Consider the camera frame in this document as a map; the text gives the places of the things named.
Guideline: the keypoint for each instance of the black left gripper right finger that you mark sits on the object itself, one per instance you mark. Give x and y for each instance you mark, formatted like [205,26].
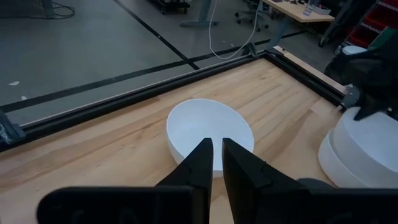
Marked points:
[242,174]

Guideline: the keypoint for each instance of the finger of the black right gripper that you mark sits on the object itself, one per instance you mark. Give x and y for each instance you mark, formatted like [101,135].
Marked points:
[368,107]
[395,113]

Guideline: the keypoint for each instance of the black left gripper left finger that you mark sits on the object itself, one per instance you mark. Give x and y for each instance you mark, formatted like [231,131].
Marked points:
[199,168]

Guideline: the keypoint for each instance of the white bowl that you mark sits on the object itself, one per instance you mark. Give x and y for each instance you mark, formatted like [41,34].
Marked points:
[367,140]
[205,121]
[329,158]

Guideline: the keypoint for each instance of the white round object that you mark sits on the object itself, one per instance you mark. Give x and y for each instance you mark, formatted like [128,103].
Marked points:
[353,50]

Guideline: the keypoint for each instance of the red storage bin shelf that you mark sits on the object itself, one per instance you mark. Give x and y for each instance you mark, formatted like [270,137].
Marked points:
[379,15]

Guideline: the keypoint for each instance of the wooden top desk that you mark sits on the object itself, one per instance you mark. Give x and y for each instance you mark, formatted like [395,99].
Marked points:
[295,11]

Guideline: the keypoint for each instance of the grey metal desk leg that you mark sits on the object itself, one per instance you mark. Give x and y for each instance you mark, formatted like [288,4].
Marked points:
[280,31]
[203,12]

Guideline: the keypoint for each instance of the black office chair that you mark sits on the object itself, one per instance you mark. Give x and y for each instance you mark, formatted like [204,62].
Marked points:
[252,17]

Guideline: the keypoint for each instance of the black wheeled cart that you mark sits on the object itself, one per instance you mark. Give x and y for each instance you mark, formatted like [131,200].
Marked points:
[174,6]

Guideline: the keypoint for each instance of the black frame clamp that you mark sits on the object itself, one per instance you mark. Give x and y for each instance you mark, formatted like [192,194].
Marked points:
[9,130]
[250,49]

